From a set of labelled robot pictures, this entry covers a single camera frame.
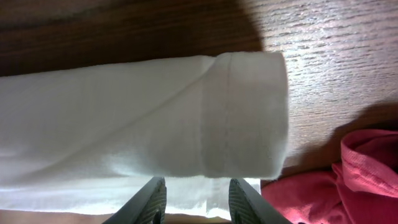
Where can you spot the red t-shirt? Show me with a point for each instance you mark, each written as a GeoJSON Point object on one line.
{"type": "Point", "coordinates": [361, 188]}

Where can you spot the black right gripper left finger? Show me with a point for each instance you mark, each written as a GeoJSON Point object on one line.
{"type": "Point", "coordinates": [147, 206]}

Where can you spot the white printed t-shirt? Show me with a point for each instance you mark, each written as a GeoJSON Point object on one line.
{"type": "Point", "coordinates": [85, 140]}

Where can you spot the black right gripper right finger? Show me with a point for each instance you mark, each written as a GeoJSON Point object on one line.
{"type": "Point", "coordinates": [247, 206]}

